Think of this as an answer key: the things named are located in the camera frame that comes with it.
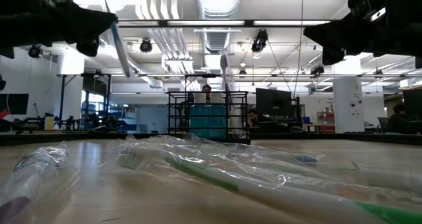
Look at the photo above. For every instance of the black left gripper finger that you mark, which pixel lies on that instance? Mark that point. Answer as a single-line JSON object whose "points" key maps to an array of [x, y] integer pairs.
{"points": [[85, 32], [89, 17]]}

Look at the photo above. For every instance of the person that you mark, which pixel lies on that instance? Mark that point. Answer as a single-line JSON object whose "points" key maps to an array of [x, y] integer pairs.
{"points": [[254, 117], [397, 122], [206, 89]]}

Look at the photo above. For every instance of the black robot station equipment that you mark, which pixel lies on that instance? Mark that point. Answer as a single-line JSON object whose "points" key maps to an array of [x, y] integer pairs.
{"points": [[99, 122]]}

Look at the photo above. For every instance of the blue tube with white cap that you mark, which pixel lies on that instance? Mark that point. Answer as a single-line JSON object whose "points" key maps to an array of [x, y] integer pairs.
{"points": [[199, 122], [217, 122]]}

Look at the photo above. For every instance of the purple toothbrush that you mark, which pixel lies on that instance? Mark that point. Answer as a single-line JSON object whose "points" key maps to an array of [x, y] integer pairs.
{"points": [[29, 181]]}

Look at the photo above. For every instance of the black hanging spotlight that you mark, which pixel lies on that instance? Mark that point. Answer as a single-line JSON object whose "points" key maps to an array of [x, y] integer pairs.
{"points": [[145, 46], [34, 51], [317, 70]]}

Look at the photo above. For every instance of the red shelving rack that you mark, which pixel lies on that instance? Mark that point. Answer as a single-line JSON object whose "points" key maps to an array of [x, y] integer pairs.
{"points": [[326, 117]]}

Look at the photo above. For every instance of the black computer monitor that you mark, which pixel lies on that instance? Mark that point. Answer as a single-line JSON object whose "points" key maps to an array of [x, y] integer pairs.
{"points": [[273, 102], [413, 102], [14, 103]]}

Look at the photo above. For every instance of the black neighbouring station frame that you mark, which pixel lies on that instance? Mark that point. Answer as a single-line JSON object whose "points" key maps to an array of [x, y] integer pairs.
{"points": [[62, 99]]}

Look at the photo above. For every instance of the small yellow canister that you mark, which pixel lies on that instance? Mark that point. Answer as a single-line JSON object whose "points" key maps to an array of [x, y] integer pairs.
{"points": [[49, 123]]}

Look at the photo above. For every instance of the silver round air duct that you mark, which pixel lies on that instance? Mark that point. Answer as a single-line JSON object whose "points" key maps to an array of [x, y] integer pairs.
{"points": [[217, 6]]}

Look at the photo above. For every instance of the green and white toothbrush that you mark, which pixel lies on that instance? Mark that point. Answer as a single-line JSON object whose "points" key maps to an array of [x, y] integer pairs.
{"points": [[296, 201]]}

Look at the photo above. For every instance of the white building column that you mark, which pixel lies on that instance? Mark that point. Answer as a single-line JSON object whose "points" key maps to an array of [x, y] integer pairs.
{"points": [[347, 105]]}

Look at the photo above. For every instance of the black overhead rig frame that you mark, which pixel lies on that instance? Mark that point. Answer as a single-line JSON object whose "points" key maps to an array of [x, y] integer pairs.
{"points": [[141, 23]]}

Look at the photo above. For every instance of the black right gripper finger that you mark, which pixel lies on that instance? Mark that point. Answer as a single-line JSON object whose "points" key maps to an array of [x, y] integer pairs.
{"points": [[336, 42], [333, 29]]}

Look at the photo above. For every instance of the grey toothbrush in clear wrapper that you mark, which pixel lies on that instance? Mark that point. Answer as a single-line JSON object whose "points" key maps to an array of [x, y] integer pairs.
{"points": [[225, 69]]}

